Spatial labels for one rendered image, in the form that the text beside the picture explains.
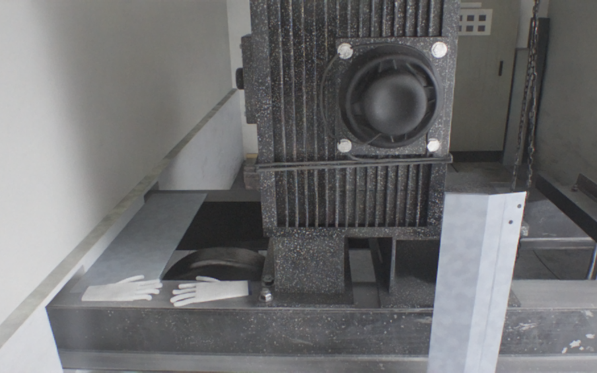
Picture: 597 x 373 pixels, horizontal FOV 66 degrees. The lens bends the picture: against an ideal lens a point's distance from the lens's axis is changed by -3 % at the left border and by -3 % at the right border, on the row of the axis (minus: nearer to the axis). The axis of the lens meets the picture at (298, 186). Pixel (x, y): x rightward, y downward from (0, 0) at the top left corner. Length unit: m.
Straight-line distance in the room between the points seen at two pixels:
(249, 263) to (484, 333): 0.82
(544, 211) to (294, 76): 1.53
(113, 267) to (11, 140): 0.53
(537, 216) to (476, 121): 2.31
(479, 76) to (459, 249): 3.40
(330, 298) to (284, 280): 0.14
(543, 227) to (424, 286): 1.06
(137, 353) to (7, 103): 0.86
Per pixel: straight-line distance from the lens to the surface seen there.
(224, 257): 1.74
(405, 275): 1.54
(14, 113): 1.52
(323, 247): 1.35
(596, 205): 2.30
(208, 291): 1.48
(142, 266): 1.69
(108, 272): 1.69
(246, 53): 1.48
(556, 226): 2.46
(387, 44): 1.17
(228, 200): 2.13
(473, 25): 4.44
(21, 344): 1.47
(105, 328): 1.69
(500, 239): 1.23
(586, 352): 1.79
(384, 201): 1.31
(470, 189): 1.62
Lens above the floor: 1.48
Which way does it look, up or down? 22 degrees down
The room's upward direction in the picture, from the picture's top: 2 degrees counter-clockwise
